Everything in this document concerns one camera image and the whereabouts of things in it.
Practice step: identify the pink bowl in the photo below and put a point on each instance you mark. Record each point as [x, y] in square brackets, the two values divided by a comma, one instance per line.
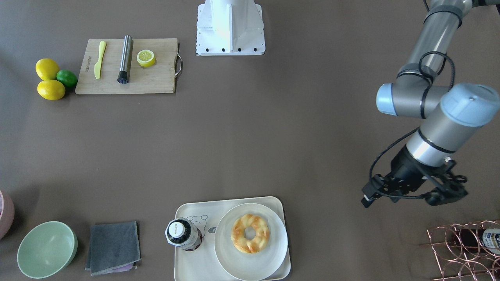
[7, 213]

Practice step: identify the white round plate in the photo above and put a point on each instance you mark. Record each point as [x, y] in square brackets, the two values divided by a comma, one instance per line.
[251, 267]

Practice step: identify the yellow plastic knife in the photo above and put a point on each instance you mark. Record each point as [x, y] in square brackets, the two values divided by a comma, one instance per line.
[98, 64]

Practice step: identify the grey folded cloth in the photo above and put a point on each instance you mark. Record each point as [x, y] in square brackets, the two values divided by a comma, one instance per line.
[113, 248]

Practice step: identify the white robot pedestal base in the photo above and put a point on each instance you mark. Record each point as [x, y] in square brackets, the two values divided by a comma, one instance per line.
[230, 28]

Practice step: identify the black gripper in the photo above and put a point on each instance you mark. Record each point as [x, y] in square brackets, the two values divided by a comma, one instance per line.
[404, 166]

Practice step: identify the green bowl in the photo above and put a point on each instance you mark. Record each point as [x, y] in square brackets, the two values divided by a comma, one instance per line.
[46, 249]

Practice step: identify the cream rectangular tray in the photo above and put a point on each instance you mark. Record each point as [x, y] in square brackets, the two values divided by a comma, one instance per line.
[202, 264]

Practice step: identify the glazed twisted donut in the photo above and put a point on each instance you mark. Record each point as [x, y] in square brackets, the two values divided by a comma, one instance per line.
[250, 234]

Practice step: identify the green lime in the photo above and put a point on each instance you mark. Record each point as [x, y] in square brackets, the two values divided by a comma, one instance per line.
[67, 78]

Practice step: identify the copper wire bottle rack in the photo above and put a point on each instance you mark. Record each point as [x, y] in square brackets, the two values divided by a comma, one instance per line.
[460, 254]

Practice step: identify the dark sauce bottle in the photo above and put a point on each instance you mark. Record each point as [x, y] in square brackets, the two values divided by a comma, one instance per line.
[182, 233]

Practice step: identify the yellow lemon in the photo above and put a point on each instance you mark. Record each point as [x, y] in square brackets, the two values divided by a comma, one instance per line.
[51, 90]
[47, 69]

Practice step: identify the wooden cutting board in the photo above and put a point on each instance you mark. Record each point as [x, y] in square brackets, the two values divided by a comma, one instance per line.
[157, 79]

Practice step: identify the bottle in rack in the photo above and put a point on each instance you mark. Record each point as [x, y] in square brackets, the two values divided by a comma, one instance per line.
[490, 240]

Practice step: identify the halved lemon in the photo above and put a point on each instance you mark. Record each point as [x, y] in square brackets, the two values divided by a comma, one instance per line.
[146, 58]

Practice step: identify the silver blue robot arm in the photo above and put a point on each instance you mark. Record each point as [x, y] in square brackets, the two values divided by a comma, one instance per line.
[425, 88]

